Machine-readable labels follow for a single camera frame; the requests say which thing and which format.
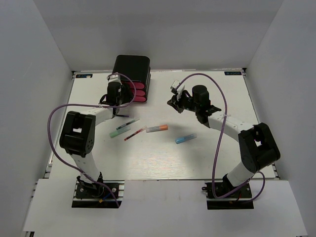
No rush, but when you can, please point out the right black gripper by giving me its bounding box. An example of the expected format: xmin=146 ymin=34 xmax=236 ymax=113
xmin=168 ymin=90 xmax=200 ymax=113

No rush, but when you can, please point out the pink top drawer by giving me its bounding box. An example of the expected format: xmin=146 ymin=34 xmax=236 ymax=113
xmin=127 ymin=82 xmax=146 ymax=90

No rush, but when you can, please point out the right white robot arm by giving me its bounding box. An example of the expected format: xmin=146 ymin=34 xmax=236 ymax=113
xmin=167 ymin=85 xmax=280 ymax=197

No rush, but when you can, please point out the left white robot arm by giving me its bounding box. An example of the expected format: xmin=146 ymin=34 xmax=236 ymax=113
xmin=59 ymin=81 xmax=136 ymax=197

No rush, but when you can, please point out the pink bottom drawer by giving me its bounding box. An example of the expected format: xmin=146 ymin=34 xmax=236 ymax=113
xmin=133 ymin=96 xmax=147 ymax=103

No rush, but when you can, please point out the orange highlighter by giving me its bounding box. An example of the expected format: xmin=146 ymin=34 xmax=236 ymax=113
xmin=146 ymin=124 xmax=168 ymax=133

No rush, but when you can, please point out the black drawer cabinet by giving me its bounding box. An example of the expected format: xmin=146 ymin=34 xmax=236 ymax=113
xmin=112 ymin=55 xmax=151 ymax=98

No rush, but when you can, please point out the green gel pen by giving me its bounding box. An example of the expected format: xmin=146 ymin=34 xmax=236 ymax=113
xmin=116 ymin=118 xmax=140 ymax=130

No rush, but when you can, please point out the blue highlighter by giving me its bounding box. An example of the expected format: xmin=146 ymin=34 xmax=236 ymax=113
xmin=175 ymin=133 xmax=197 ymax=144

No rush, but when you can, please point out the green highlighter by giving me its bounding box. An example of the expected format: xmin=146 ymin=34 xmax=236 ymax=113
xmin=109 ymin=126 xmax=131 ymax=138

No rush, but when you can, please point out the red gel pen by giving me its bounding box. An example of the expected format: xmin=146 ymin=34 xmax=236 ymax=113
xmin=124 ymin=126 xmax=147 ymax=141

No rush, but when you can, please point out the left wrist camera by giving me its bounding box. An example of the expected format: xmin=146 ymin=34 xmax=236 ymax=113
xmin=107 ymin=74 xmax=121 ymax=84

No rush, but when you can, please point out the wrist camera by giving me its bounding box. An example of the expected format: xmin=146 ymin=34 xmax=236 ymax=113
xmin=170 ymin=80 xmax=185 ymax=100
xmin=107 ymin=74 xmax=121 ymax=84

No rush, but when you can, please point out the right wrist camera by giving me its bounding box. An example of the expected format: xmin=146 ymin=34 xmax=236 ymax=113
xmin=170 ymin=80 xmax=185 ymax=100

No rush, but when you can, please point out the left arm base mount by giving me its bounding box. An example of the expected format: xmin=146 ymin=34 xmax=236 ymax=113
xmin=72 ymin=181 xmax=125 ymax=209

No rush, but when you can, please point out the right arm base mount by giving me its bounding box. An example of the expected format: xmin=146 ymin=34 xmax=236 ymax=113
xmin=201 ymin=182 xmax=254 ymax=210

